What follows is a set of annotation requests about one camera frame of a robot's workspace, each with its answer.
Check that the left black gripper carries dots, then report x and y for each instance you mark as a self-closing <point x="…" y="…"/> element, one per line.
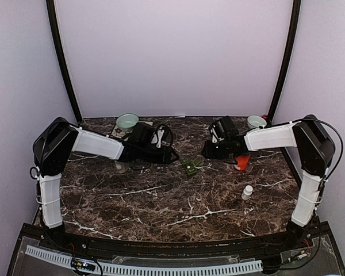
<point x="165" y="157"/>

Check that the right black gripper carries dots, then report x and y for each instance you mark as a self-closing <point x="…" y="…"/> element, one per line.
<point x="209" y="153"/>

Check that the orange pill bottle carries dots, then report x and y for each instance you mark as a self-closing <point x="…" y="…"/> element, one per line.
<point x="242" y="162"/>

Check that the small white pill bottle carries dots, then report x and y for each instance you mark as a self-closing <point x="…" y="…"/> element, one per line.
<point x="247" y="192"/>

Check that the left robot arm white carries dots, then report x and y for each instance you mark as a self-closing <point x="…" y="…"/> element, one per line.
<point x="54" y="146"/>

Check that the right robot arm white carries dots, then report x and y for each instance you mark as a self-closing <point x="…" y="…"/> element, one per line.
<point x="308" y="135"/>

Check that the small pale corner bowl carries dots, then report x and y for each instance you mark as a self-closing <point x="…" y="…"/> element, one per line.
<point x="255" y="121"/>

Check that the teal ceramic bowl on plate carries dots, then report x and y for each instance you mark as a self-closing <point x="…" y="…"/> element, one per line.
<point x="127" y="122"/>

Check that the square floral ceramic plate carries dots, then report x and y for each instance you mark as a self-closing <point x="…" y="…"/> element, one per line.
<point x="117" y="132"/>

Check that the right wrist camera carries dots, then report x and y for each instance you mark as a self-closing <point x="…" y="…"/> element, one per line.
<point x="214" y="131"/>

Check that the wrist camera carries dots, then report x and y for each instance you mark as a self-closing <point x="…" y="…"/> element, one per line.
<point x="161" y="132"/>
<point x="214" y="131"/>

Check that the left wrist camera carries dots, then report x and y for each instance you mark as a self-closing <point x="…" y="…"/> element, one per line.
<point x="161" y="132"/>

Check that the black front table rail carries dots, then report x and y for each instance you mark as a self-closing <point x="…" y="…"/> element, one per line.
<point x="266" y="246"/>

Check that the grey slotted cable duct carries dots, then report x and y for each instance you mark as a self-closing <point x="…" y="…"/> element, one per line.
<point x="122" y="265"/>

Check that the black right corner frame post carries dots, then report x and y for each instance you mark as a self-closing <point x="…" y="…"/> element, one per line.
<point x="291" y="36"/>

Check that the black corner frame post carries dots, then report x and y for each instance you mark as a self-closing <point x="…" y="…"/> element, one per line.
<point x="61" y="59"/>
<point x="291" y="36"/>

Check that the black left corner frame post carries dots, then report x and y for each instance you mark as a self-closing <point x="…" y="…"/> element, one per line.
<point x="61" y="59"/>

